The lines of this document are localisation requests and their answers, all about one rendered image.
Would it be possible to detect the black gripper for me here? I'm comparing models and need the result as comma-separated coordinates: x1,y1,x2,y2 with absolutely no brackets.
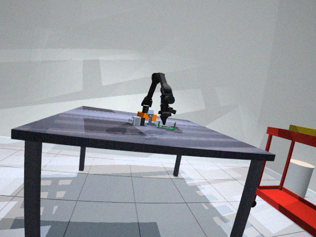
158,104,171,125

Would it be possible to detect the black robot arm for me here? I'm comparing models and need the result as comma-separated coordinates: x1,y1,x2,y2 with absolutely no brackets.
141,73,176,114

